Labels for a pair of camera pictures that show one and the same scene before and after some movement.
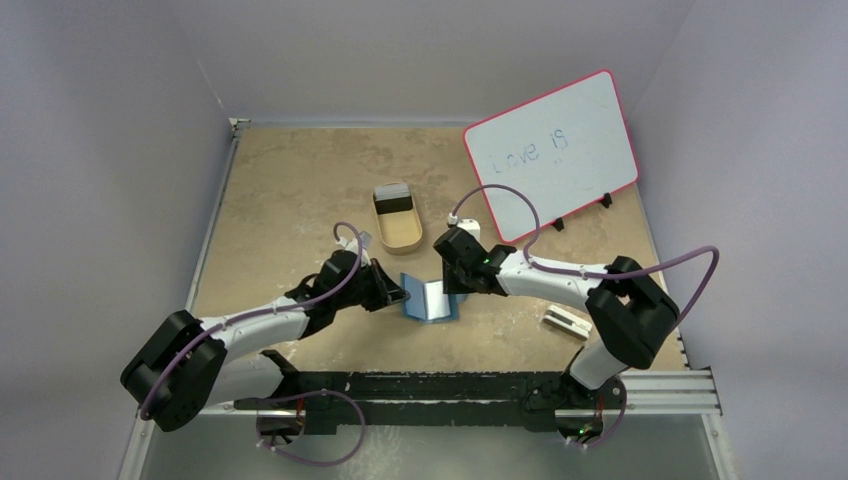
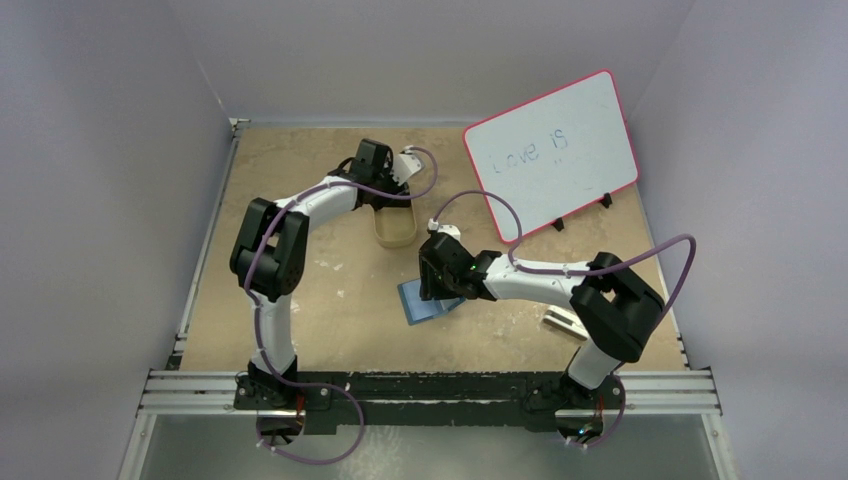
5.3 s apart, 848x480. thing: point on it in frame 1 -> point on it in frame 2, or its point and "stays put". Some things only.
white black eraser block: (567, 323) stays put
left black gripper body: (364, 291) -> (385, 181)
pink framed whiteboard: (567, 150) stays put
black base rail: (435, 400) stays put
